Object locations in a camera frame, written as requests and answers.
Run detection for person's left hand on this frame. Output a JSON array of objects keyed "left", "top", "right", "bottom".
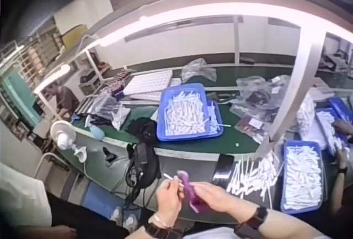
[{"left": 156, "top": 179, "right": 185, "bottom": 225}]

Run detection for person's right hand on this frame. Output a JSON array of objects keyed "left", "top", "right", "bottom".
[{"left": 192, "top": 182, "right": 260, "bottom": 219}]

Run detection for purple plastic part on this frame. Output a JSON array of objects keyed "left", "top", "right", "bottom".
[{"left": 176, "top": 170, "right": 202, "bottom": 214}]

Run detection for white plastic stick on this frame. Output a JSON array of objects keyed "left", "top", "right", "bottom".
[{"left": 163, "top": 173, "right": 185, "bottom": 187}]

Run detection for black phone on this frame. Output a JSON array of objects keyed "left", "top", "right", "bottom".
[{"left": 213, "top": 153, "right": 236, "bottom": 188}]

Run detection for black wrist band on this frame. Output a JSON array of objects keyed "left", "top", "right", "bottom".
[
  {"left": 233, "top": 205, "right": 269, "bottom": 235},
  {"left": 143, "top": 220, "right": 179, "bottom": 239}
]

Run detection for pile of loose white sticks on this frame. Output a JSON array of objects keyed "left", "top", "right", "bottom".
[{"left": 225, "top": 149, "right": 285, "bottom": 204}]

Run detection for black bag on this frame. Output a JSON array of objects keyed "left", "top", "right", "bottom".
[{"left": 127, "top": 116, "right": 160, "bottom": 144}]

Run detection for blue tray of white sticks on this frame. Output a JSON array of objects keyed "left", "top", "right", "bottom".
[
  {"left": 313, "top": 96, "right": 353, "bottom": 153},
  {"left": 205, "top": 98, "right": 224, "bottom": 138},
  {"left": 279, "top": 140, "right": 328, "bottom": 214},
  {"left": 156, "top": 82, "right": 208, "bottom": 142}
]

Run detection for dark red packets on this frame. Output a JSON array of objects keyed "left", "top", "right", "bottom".
[{"left": 236, "top": 116, "right": 267, "bottom": 139}]

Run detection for blue spray bottle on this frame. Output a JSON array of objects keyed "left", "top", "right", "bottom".
[{"left": 84, "top": 116, "right": 106, "bottom": 141}]

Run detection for clear plastic bag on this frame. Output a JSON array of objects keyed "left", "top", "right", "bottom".
[
  {"left": 90, "top": 91, "right": 131, "bottom": 131},
  {"left": 229, "top": 74, "right": 292, "bottom": 118},
  {"left": 180, "top": 57, "right": 218, "bottom": 83}
]

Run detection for white compartment tray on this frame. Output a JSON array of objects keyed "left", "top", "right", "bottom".
[{"left": 123, "top": 70, "right": 174, "bottom": 98}]

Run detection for row of dark red parts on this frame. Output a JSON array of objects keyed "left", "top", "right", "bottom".
[{"left": 105, "top": 68, "right": 132, "bottom": 97}]

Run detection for white desk fan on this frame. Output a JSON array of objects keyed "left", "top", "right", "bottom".
[{"left": 49, "top": 119, "right": 89, "bottom": 164}]

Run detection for stack of white parts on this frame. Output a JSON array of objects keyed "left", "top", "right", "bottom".
[{"left": 296, "top": 92, "right": 317, "bottom": 136}]

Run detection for white light bar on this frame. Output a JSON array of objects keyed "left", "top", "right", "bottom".
[{"left": 33, "top": 1, "right": 306, "bottom": 95}]

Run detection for storage shelf rack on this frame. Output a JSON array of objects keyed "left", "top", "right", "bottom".
[{"left": 15, "top": 23, "right": 66, "bottom": 85}]

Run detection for silver bracelet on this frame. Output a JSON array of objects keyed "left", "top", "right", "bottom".
[{"left": 152, "top": 213, "right": 172, "bottom": 229}]

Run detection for white frame post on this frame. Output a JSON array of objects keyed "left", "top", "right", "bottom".
[{"left": 268, "top": 36, "right": 324, "bottom": 144}]

